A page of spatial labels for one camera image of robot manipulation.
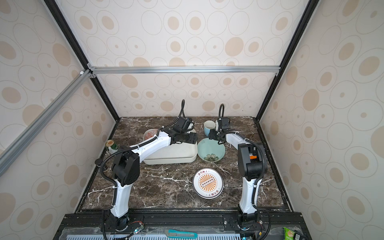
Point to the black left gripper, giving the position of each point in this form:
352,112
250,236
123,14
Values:
193,138

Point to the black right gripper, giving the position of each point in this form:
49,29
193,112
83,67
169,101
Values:
212,134

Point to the light blue ceramic mug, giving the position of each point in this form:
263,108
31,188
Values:
208,126

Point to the mint green flower plate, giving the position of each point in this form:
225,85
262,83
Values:
210,150

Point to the white plastic bin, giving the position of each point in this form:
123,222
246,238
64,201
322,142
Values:
160,151

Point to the red patterned bowl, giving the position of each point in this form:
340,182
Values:
149,134

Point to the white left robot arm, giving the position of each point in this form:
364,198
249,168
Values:
122,168

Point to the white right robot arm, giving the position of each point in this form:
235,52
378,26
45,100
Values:
252,164

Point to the white orange sunburst plate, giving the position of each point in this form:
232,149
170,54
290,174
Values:
208,183

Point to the green label drink bottle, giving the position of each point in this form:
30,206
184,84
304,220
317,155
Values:
111,146

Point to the small dark cap bottle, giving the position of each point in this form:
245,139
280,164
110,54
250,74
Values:
98,162

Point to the teal utility knife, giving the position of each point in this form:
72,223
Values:
174,234

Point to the green snack packet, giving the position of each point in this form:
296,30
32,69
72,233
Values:
293,235

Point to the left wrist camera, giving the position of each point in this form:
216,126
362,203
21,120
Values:
183,124

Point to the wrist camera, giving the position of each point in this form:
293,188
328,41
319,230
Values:
183,124
223,124

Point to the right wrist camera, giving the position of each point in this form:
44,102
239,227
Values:
223,124

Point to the silver aluminium rail back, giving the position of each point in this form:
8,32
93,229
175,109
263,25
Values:
185,70

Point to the silver aluminium rail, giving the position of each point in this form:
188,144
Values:
185,70
27,136

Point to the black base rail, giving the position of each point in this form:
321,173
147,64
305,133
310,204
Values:
158,224

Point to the black frame post right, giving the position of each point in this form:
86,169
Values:
302,25

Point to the black frame post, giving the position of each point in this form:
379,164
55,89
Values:
53,8
302,25

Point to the black frame post left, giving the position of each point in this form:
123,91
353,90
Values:
53,8

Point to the silver aluminium rail left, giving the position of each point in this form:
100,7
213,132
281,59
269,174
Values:
27,136

